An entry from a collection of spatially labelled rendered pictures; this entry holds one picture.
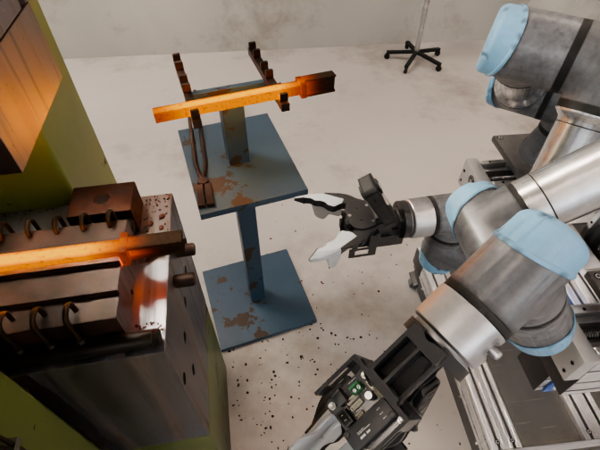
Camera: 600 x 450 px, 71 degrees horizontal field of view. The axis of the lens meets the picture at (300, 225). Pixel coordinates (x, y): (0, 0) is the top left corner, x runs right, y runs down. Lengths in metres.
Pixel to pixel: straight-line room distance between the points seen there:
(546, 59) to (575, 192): 0.30
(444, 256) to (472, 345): 0.49
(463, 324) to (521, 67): 0.52
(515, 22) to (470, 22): 3.21
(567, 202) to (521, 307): 0.19
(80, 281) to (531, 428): 1.31
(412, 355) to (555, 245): 0.16
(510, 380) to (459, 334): 1.20
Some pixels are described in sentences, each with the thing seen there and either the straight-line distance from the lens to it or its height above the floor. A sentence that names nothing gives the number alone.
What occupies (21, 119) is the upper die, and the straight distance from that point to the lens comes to 0.54.
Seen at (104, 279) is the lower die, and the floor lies 0.99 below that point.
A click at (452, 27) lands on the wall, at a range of 3.98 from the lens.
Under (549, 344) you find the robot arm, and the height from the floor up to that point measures 1.14.
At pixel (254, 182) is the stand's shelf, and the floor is 0.76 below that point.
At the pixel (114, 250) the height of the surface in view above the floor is 1.01.
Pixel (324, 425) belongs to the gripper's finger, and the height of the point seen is 1.12.
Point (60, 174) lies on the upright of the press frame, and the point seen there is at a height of 0.99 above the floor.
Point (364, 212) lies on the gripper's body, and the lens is 0.76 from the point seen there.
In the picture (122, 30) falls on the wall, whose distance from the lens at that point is 3.76.
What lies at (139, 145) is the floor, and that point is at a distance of 2.76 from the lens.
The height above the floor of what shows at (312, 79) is 1.05.
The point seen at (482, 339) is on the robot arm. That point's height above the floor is 1.21.
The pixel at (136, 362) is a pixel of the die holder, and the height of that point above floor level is 0.89.
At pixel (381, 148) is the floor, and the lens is 2.60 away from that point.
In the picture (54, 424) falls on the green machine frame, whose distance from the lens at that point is 0.86.
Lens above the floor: 1.55
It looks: 48 degrees down
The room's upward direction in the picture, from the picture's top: straight up
